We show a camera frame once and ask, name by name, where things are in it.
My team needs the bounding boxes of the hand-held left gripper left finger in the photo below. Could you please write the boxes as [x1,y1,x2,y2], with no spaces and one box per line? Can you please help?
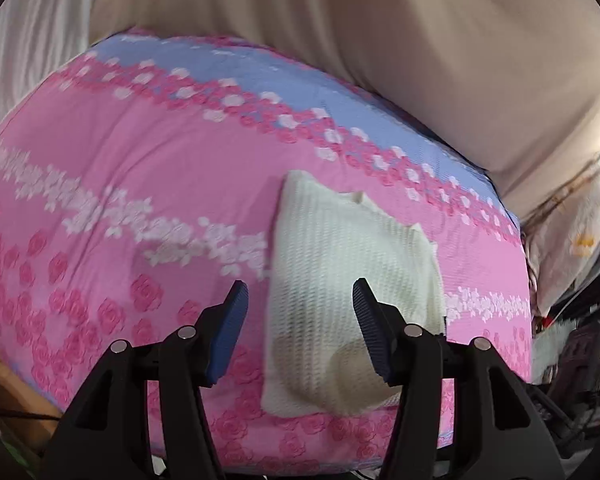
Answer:
[40,280,250,480]

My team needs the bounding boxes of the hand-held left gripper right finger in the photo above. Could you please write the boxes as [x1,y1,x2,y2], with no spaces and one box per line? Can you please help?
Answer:
[352,278,566,480]

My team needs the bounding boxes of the white red black knit sweater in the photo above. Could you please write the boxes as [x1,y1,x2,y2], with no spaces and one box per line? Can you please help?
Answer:
[260,170,448,417]

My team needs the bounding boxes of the pink floral bed sheet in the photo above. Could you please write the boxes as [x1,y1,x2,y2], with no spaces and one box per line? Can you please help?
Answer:
[0,30,534,462]

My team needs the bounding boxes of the patterned white pillow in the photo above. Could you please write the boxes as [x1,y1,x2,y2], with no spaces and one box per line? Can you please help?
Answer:
[522,152,600,317]

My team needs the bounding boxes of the brown wooden board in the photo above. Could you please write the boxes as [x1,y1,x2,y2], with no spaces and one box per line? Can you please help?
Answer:
[0,339,64,453]

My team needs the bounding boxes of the beige backdrop cloth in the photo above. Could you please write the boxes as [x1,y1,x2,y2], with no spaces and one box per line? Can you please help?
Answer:
[90,0,600,217]

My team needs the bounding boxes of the white pleated curtain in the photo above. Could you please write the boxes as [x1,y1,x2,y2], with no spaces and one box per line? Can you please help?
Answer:
[0,0,103,137]

